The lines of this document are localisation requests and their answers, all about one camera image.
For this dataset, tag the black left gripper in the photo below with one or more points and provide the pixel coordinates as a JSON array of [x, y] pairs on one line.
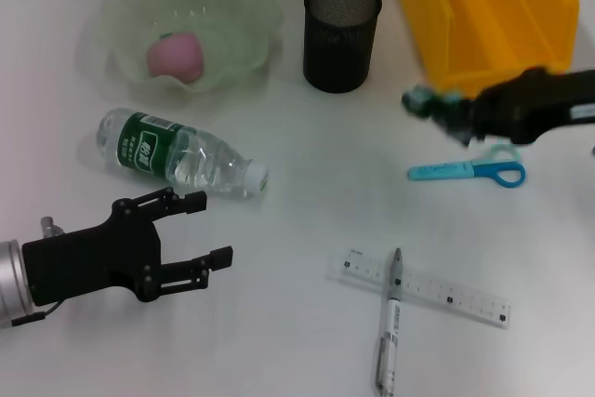
[[93, 262]]

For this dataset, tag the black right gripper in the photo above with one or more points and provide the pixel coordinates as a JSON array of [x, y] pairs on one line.
[[525, 104]]

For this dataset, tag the green plastic wrapper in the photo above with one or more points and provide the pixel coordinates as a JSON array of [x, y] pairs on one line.
[[418, 101]]

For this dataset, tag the blue scissors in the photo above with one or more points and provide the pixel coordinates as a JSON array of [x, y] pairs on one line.
[[441, 170]]

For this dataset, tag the water bottle green label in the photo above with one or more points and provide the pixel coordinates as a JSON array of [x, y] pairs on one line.
[[144, 141]]

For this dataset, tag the pink peach toy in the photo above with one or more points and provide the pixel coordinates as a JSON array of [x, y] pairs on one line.
[[176, 57]]

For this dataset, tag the black mesh pen holder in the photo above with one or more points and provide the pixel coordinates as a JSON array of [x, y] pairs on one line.
[[339, 53]]

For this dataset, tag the transparent plastic ruler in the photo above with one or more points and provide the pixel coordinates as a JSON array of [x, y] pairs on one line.
[[441, 292]]

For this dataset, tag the green translucent fruit plate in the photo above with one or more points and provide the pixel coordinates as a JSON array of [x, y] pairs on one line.
[[232, 34]]

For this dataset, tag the silver white pen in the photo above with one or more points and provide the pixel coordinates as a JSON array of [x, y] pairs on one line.
[[392, 322]]

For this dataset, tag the yellow plastic bin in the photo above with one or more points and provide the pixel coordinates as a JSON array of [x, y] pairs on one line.
[[488, 20]]

